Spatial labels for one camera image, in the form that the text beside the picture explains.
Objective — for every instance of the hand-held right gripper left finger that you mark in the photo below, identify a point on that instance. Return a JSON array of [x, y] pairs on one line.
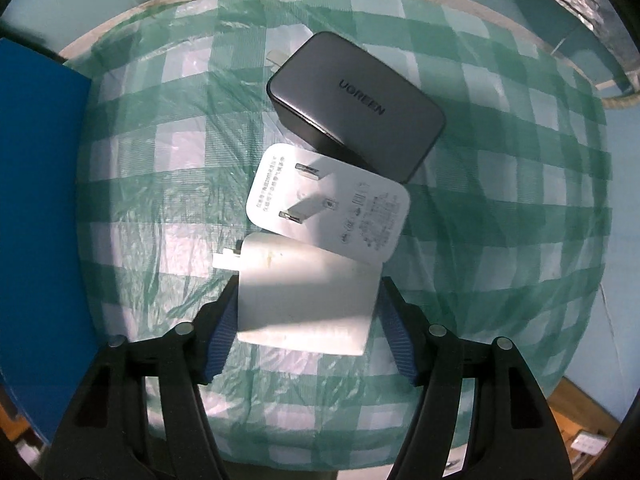
[[222, 327]]

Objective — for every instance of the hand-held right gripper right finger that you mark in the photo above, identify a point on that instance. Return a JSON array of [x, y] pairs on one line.
[[398, 337]]

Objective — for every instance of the cardboard box with blue outside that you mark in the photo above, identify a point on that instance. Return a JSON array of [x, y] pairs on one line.
[[40, 210]]

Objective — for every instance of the white charger with printed face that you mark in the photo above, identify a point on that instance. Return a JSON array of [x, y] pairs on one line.
[[372, 210]]

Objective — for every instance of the grey charger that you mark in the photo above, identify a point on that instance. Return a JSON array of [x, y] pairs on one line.
[[350, 102]]

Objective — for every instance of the green checkered plastic tablecloth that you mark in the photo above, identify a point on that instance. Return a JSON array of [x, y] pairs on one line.
[[500, 220]]

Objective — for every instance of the plain white charger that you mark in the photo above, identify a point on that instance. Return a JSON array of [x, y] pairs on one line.
[[300, 300]]

